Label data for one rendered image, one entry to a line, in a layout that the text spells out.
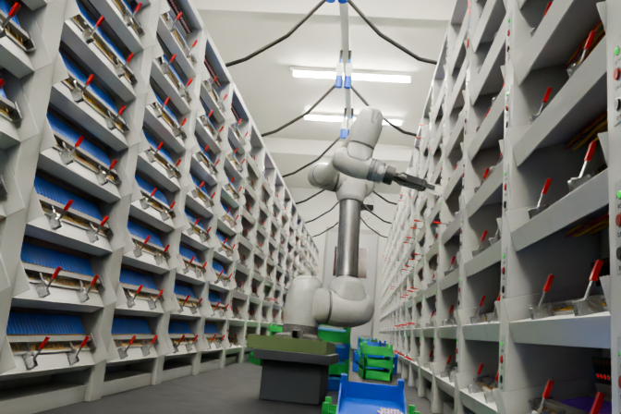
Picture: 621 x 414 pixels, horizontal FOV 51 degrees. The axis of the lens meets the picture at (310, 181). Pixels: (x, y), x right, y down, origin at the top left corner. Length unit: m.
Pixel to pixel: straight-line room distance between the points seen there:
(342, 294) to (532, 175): 1.47
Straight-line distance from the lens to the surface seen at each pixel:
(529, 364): 1.55
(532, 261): 1.56
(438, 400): 2.94
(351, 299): 2.89
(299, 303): 2.82
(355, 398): 2.19
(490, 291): 2.25
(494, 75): 2.23
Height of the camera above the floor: 0.30
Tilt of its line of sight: 13 degrees up
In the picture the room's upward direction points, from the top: 5 degrees clockwise
